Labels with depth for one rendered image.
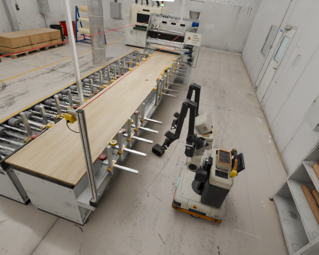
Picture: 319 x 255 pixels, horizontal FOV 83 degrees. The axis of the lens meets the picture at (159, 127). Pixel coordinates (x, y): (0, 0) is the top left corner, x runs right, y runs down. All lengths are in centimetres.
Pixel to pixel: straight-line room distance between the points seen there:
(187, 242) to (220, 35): 1124
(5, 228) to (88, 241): 97
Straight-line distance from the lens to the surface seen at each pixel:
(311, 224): 281
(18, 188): 277
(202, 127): 191
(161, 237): 257
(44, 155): 224
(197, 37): 601
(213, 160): 235
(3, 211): 313
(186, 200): 253
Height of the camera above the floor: 236
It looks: 36 degrees down
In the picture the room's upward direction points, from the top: 8 degrees clockwise
